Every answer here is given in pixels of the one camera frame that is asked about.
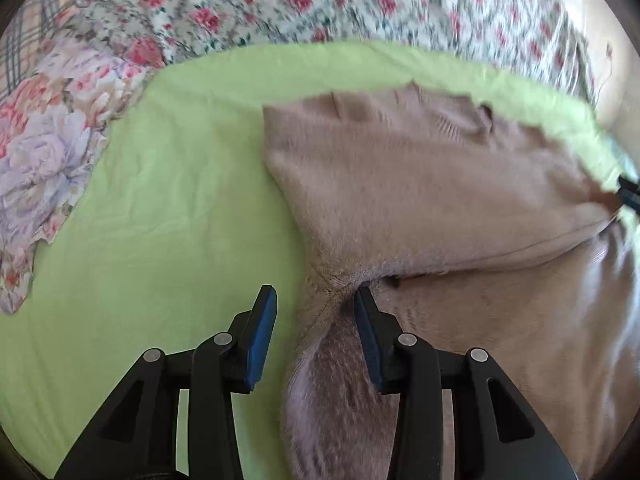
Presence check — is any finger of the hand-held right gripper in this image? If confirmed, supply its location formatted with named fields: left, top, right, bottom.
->
left=616, top=175, right=640, bottom=212

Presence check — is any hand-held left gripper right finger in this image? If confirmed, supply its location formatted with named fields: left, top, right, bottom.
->
left=353, top=287, right=578, bottom=480

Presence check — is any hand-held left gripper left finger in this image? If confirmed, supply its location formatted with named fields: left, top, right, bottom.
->
left=54, top=285, right=278, bottom=480

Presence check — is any beige knit sweater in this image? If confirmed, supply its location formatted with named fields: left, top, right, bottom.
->
left=262, top=84, right=640, bottom=480

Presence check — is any light green bed sheet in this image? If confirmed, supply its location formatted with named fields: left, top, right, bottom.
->
left=0, top=40, right=632, bottom=480

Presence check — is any purple floral cloth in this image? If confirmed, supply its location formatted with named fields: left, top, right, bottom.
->
left=0, top=37, right=168, bottom=315

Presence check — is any red rose floral quilt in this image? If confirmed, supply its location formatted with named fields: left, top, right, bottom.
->
left=65, top=0, right=598, bottom=106

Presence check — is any plaid pillow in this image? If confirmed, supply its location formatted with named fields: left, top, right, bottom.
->
left=0, top=0, right=91, bottom=106

